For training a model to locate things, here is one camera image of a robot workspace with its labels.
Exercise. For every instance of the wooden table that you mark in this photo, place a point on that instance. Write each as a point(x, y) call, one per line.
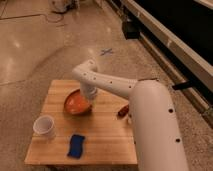
point(108, 139)

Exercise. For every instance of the orange ceramic bowl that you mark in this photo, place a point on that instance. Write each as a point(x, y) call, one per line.
point(76, 104)

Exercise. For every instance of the white paper cup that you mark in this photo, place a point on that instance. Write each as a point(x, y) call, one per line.
point(45, 126)

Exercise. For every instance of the brown red object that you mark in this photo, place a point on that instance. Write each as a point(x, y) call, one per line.
point(123, 111)

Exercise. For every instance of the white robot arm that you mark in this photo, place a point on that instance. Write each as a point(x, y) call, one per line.
point(157, 138)

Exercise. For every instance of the black box on floor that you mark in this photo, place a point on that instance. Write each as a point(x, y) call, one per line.
point(130, 30)

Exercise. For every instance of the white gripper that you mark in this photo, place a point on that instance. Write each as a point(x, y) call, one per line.
point(88, 91)

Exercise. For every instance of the black bracket on rail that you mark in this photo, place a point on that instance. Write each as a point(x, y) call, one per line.
point(183, 85)

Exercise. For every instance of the blue sponge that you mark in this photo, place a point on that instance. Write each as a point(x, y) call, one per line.
point(76, 146)

